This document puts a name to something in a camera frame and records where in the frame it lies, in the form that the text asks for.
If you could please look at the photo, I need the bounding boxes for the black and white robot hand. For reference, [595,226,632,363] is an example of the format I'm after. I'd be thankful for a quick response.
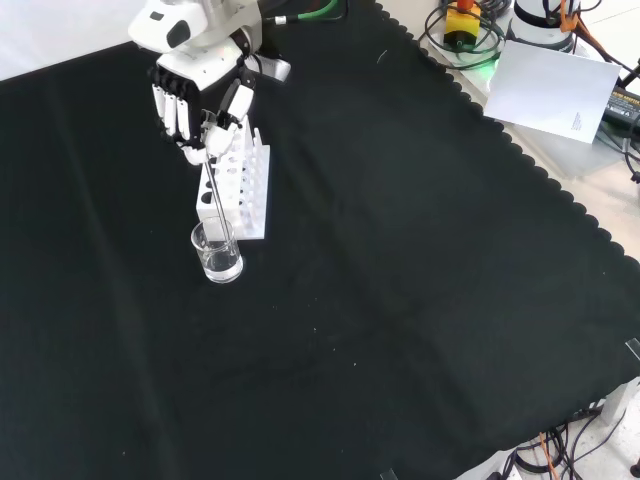
[148,29,257,166]

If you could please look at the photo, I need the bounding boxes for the clear glass rod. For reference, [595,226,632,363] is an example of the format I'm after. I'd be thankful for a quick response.
[204,149,237,264]

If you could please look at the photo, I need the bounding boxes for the white test tube rack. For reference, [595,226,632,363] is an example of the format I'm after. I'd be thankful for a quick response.
[195,119,272,240]

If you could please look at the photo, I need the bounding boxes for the clear glass beaker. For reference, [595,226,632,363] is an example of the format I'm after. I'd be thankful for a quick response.
[190,216,245,285]

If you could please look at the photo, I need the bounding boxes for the black bench cloth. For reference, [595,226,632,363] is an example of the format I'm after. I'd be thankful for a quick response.
[0,0,640,480]

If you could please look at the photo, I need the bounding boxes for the yellow stop button box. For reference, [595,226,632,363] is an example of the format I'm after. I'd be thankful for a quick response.
[443,0,484,49]

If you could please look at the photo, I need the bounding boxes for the pale white board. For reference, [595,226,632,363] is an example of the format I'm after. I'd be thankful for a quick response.
[483,39,623,145]

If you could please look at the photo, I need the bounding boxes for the black power adapter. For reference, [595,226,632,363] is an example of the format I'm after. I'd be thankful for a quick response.
[602,85,640,132]

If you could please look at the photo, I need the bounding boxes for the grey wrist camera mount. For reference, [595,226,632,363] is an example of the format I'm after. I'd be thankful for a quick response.
[257,52,292,84]

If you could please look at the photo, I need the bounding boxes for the green cable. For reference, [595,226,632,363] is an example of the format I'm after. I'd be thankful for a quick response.
[273,0,346,25]

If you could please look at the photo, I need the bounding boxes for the thin orange cable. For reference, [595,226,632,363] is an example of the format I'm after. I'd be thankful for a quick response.
[538,433,559,480]

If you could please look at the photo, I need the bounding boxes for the black cable bundle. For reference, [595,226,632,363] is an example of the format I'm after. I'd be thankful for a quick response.
[504,414,640,480]

